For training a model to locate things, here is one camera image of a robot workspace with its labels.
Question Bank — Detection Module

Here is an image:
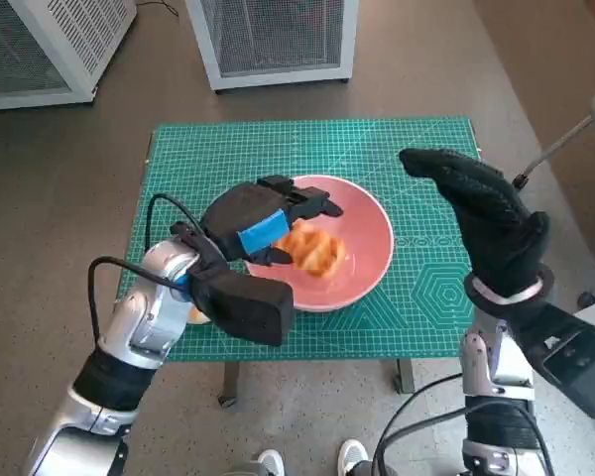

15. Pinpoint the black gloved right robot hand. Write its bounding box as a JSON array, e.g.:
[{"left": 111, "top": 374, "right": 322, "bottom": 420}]
[{"left": 399, "top": 147, "right": 551, "bottom": 301}]

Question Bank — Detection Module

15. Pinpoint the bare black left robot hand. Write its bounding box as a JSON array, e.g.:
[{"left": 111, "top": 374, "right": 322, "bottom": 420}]
[{"left": 200, "top": 174, "right": 346, "bottom": 268}]

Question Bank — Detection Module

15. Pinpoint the long braided toy bread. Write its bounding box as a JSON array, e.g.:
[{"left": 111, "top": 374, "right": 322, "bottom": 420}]
[{"left": 276, "top": 221, "right": 351, "bottom": 279}]

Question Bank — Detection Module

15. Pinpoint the pink bowl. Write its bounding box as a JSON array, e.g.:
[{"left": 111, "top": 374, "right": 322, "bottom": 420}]
[{"left": 245, "top": 174, "right": 396, "bottom": 312}]

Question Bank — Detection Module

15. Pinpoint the green cutting mat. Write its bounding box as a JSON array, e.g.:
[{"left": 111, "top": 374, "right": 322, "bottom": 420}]
[{"left": 114, "top": 117, "right": 482, "bottom": 363}]

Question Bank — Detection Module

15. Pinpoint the dark metal table leg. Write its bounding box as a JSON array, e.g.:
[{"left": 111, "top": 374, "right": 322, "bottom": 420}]
[
  {"left": 217, "top": 361, "right": 244, "bottom": 409},
  {"left": 392, "top": 357, "right": 417, "bottom": 396}
]

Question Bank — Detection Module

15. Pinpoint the white cabinet with mesh front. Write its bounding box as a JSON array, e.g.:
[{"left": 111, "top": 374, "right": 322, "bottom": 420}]
[{"left": 184, "top": 0, "right": 361, "bottom": 92}]

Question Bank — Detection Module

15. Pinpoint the white cabinet with perforated side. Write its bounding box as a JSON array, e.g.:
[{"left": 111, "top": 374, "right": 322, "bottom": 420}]
[{"left": 0, "top": 0, "right": 139, "bottom": 113}]

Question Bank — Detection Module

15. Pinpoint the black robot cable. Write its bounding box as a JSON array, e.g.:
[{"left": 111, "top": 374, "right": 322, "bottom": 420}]
[
  {"left": 87, "top": 256, "right": 184, "bottom": 348},
  {"left": 374, "top": 399, "right": 559, "bottom": 476},
  {"left": 376, "top": 372, "right": 465, "bottom": 462},
  {"left": 145, "top": 193, "right": 204, "bottom": 249}
]

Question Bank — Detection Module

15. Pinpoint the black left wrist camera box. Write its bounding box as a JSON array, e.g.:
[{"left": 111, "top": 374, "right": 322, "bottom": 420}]
[{"left": 185, "top": 267, "right": 295, "bottom": 347}]

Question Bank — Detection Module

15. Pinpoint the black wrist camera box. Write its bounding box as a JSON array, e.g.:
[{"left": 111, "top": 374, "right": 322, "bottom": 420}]
[
  {"left": 510, "top": 301, "right": 595, "bottom": 420},
  {"left": 185, "top": 267, "right": 295, "bottom": 347}
]

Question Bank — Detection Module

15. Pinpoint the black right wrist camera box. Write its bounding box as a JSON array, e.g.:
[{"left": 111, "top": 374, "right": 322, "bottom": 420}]
[{"left": 510, "top": 301, "right": 595, "bottom": 420}]

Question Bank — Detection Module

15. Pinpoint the black floor cable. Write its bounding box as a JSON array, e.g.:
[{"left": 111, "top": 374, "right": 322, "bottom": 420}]
[{"left": 137, "top": 0, "right": 179, "bottom": 21}]

